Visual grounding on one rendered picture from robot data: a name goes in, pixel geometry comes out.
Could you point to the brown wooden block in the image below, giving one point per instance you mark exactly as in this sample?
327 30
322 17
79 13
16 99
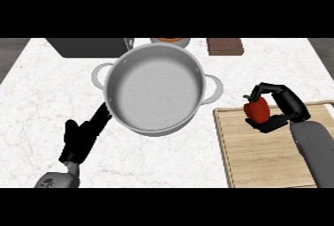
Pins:
226 46

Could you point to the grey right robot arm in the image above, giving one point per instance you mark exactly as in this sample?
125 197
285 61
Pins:
316 153

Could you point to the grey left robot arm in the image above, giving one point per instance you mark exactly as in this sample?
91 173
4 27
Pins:
59 178

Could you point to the pale wooden tray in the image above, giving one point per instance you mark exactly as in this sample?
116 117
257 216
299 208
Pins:
265 153

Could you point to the grey bowl with orange contents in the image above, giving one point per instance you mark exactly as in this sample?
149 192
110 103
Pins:
171 41

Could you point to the red bell pepper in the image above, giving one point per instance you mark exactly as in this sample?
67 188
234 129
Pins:
258 109

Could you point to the dark grey appliance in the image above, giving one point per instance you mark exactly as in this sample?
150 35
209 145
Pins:
90 47

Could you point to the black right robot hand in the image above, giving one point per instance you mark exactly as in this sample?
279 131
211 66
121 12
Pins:
291 103

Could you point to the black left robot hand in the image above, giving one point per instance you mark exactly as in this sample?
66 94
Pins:
81 138

